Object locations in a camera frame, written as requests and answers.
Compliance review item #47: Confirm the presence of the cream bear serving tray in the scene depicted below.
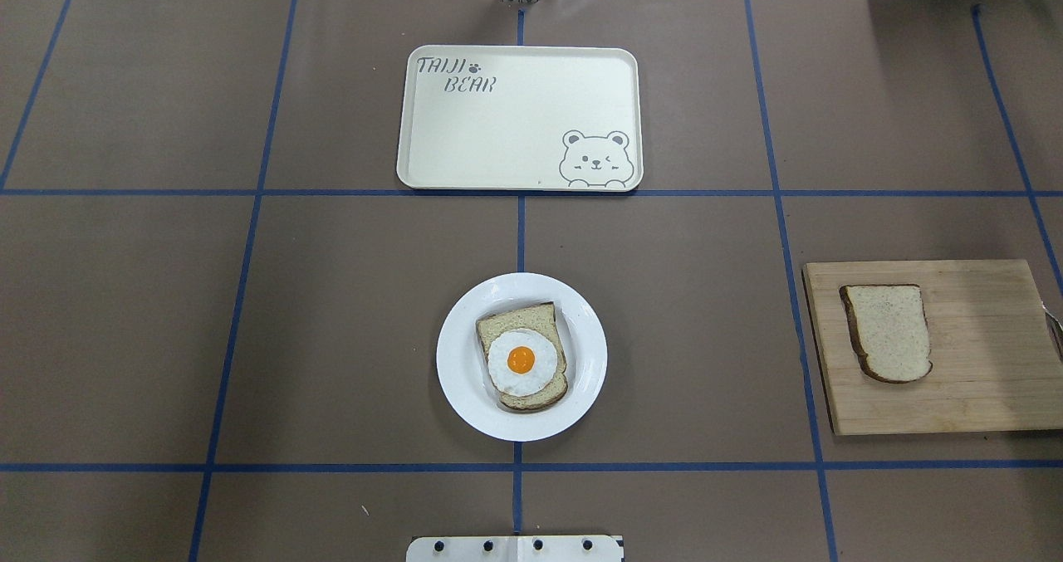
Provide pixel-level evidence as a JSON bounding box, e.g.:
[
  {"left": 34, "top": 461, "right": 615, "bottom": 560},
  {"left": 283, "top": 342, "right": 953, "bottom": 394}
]
[{"left": 396, "top": 45, "right": 644, "bottom": 193}]

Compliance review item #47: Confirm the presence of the wooden cutting board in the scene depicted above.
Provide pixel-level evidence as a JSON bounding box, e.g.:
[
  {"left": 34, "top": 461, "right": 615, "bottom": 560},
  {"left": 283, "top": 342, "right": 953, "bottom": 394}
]
[{"left": 802, "top": 259, "right": 1061, "bottom": 436}]

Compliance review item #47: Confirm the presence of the fried egg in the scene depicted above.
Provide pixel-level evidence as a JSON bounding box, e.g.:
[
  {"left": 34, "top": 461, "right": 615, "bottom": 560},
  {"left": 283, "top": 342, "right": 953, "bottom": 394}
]
[{"left": 487, "top": 329, "right": 561, "bottom": 397}]

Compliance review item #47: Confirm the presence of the white round plate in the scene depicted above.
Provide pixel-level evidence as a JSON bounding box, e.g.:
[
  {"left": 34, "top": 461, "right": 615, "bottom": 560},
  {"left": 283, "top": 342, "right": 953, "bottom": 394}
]
[{"left": 436, "top": 273, "right": 608, "bottom": 443}]

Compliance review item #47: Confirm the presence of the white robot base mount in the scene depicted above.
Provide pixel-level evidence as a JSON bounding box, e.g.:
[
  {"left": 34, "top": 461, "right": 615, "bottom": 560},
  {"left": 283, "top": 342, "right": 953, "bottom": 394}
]
[{"left": 405, "top": 535, "right": 625, "bottom": 561}]

